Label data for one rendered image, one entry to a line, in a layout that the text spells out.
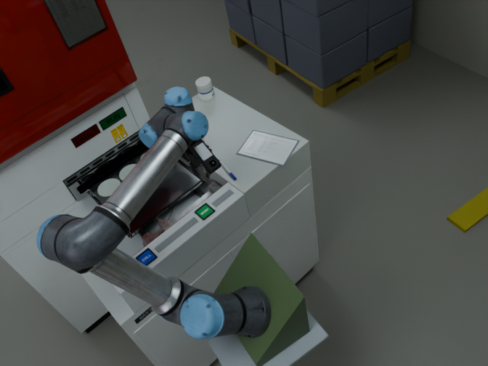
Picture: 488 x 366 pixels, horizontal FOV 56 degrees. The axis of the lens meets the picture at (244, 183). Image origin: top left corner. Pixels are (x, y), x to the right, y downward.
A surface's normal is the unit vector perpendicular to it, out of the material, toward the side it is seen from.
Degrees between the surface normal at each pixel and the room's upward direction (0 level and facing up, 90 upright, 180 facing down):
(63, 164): 90
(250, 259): 45
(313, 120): 0
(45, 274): 90
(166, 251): 0
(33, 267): 90
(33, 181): 90
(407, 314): 0
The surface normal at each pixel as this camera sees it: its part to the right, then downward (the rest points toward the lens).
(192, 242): 0.66, 0.47
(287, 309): -0.71, -0.12
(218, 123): -0.17, -0.66
